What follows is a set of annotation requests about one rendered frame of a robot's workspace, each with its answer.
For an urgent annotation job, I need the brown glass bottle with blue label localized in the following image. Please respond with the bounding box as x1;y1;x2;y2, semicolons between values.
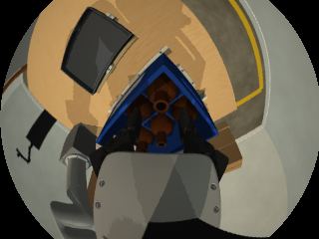
137;126;155;152

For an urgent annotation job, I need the blue crate with cross dividers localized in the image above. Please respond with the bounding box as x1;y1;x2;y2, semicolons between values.
96;53;219;153

